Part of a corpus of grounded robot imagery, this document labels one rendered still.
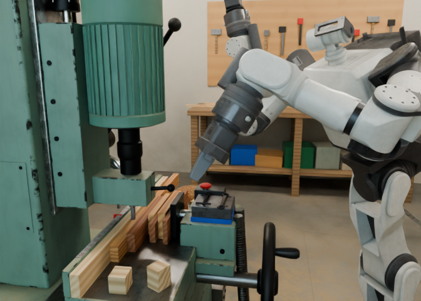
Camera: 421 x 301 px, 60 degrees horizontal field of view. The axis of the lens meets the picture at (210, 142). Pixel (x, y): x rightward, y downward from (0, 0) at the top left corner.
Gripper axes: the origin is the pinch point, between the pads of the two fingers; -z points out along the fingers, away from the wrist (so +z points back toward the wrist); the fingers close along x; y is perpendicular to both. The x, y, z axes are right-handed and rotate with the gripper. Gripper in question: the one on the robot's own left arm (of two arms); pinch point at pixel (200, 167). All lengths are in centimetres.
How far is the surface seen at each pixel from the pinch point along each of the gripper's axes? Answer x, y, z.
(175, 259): 5.2, -8.1, -21.1
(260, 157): 280, -122, 24
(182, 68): 348, -11, 63
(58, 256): 19.7, 13.4, -39.1
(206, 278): 10.1, -19.3, -23.4
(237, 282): 7.3, -25.4, -19.7
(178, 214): 15.6, -5.8, -14.1
